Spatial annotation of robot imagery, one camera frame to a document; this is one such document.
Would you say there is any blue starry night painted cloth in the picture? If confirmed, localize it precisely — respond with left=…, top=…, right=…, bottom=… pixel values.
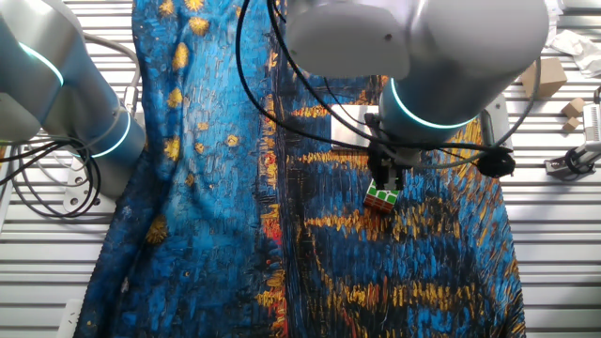
left=74, top=0, right=527, bottom=338

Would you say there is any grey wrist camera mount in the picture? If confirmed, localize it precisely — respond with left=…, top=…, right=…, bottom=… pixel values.
left=476, top=93, right=516, bottom=179

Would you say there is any crumpled white paper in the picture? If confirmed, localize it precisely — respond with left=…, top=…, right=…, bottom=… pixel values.
left=548, top=28, right=601, bottom=79

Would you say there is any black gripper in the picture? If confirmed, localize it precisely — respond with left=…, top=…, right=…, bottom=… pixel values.
left=367, top=140, right=422, bottom=192

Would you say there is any white plastic strip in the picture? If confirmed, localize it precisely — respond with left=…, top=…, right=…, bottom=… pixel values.
left=55, top=298, right=85, bottom=338

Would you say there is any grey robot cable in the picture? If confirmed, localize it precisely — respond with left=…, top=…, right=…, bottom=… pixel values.
left=82, top=32, right=145, bottom=118

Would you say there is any green white red Rubik's cube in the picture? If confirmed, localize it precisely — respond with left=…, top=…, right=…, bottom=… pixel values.
left=363, top=179, right=401, bottom=215

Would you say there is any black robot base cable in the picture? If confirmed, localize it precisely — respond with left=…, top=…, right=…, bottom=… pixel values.
left=0, top=138, right=102, bottom=220

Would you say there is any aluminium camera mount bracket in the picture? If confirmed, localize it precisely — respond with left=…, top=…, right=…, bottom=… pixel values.
left=544, top=140, right=601, bottom=182

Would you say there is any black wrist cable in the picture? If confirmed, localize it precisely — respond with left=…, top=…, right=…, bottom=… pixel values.
left=234, top=0, right=541, bottom=156

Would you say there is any brown cardboard box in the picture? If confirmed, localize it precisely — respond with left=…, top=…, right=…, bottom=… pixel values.
left=519, top=56, right=568, bottom=100

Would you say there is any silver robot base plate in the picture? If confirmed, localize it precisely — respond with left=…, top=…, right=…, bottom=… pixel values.
left=63, top=154, right=116, bottom=215

